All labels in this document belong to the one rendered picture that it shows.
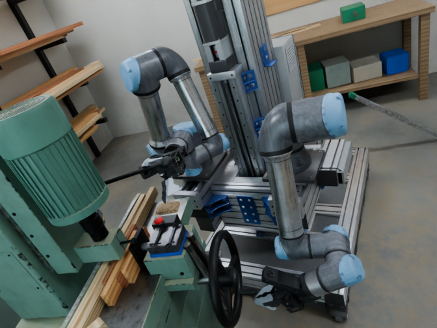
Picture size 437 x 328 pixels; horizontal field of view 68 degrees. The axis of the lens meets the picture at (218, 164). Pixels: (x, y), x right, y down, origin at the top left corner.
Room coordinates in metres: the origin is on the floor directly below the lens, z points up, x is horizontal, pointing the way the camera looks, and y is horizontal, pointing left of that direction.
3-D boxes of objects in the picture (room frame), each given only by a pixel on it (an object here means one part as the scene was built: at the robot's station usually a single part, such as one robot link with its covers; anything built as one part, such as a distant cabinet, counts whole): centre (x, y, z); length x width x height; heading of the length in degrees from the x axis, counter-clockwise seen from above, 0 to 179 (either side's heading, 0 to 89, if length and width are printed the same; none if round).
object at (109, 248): (0.83, 0.43, 0.99); 0.14 x 0.07 x 0.09; 71
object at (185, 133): (1.16, 0.11, 1.10); 0.11 x 0.08 x 0.09; 161
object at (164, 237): (0.79, 0.22, 0.99); 0.13 x 0.11 x 0.06; 161
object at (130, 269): (0.80, 0.34, 0.93); 0.16 x 0.02 x 0.06; 161
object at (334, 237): (0.69, -0.24, 0.82); 0.11 x 0.11 x 0.08; 68
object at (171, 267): (0.78, 0.22, 0.91); 0.15 x 0.14 x 0.09; 161
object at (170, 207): (1.05, 0.24, 0.91); 0.10 x 0.07 x 0.02; 71
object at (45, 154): (0.82, 0.41, 1.32); 0.18 x 0.18 x 0.31
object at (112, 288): (0.79, 0.39, 0.93); 0.26 x 0.02 x 0.05; 161
